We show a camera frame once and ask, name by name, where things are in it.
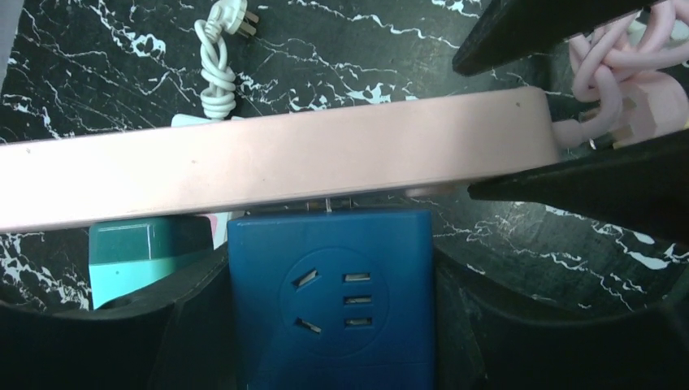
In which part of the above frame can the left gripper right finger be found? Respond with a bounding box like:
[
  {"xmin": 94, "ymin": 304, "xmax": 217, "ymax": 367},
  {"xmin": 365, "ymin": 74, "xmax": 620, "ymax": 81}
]
[{"xmin": 433, "ymin": 250, "xmax": 688, "ymax": 389}]

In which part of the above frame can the teal cube plug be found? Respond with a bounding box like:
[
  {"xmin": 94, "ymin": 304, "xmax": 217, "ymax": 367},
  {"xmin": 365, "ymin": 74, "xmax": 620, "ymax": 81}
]
[{"xmin": 89, "ymin": 215, "xmax": 217, "ymax": 310}]

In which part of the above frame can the blue cube socket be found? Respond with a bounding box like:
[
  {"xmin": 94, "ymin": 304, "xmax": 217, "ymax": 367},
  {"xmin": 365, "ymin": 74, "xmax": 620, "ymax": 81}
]
[{"xmin": 227, "ymin": 209, "xmax": 436, "ymax": 389}]

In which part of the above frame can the pink power strip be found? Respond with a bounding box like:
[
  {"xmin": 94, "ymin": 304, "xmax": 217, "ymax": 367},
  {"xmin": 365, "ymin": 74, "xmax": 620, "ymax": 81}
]
[{"xmin": 1, "ymin": 87, "xmax": 559, "ymax": 232}]

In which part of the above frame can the white power strip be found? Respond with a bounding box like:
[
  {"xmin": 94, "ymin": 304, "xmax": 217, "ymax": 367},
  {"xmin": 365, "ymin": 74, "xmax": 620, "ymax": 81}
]
[{"xmin": 171, "ymin": 0, "xmax": 259, "ymax": 127}]

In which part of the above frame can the pink coiled cable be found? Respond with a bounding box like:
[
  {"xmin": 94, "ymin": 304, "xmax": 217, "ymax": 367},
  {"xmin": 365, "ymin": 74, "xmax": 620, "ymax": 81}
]
[{"xmin": 551, "ymin": 0, "xmax": 689, "ymax": 152}]

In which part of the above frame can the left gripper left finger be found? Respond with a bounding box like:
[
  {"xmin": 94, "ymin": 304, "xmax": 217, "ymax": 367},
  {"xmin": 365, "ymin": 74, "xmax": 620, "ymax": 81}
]
[{"xmin": 1, "ymin": 247, "xmax": 236, "ymax": 389}]

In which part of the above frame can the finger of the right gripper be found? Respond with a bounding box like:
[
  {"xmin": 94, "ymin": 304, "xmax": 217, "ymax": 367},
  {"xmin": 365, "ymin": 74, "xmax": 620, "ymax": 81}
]
[
  {"xmin": 468, "ymin": 130, "xmax": 688, "ymax": 243},
  {"xmin": 452, "ymin": 0, "xmax": 654, "ymax": 76}
]

